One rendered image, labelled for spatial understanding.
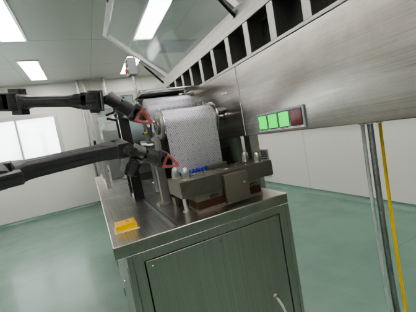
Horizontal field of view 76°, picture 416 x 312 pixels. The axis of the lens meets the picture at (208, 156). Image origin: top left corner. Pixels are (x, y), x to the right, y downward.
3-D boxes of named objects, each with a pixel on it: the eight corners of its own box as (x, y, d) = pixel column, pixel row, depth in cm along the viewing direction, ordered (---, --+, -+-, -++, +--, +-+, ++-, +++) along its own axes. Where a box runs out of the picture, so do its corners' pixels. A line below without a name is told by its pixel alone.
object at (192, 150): (174, 178, 114) (166, 135, 112) (223, 166, 123) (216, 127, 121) (175, 178, 113) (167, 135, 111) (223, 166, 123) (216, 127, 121)
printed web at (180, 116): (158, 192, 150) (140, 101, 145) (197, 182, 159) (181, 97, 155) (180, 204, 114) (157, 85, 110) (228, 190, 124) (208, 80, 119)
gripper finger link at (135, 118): (149, 130, 112) (129, 117, 108) (145, 130, 118) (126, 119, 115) (157, 116, 113) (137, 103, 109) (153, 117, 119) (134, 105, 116)
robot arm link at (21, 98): (7, 115, 113) (2, 88, 111) (20, 114, 119) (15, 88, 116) (96, 114, 103) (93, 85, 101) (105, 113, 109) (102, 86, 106)
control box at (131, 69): (124, 77, 166) (121, 60, 165) (135, 77, 169) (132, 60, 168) (127, 73, 160) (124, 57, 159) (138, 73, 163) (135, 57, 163)
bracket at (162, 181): (155, 205, 122) (142, 139, 120) (169, 201, 125) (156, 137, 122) (158, 207, 118) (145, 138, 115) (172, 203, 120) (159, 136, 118)
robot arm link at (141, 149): (132, 143, 103) (131, 141, 108) (126, 160, 103) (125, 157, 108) (150, 148, 106) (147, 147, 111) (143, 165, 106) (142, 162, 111)
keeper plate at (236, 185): (226, 203, 101) (221, 175, 100) (248, 196, 105) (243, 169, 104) (229, 204, 99) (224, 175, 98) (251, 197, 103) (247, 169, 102)
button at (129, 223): (115, 228, 98) (114, 222, 97) (134, 223, 100) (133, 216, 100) (117, 234, 91) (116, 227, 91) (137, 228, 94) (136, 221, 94)
